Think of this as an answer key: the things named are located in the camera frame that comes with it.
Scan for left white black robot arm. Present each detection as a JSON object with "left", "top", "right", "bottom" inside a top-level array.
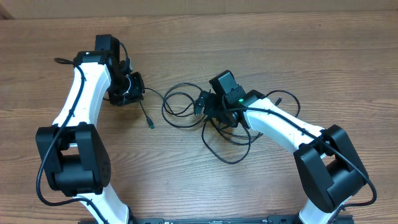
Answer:
[{"left": 35, "top": 34, "right": 145, "bottom": 223}]

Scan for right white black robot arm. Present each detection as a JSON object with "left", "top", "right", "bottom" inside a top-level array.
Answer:
[{"left": 193, "top": 70, "right": 377, "bottom": 223}]

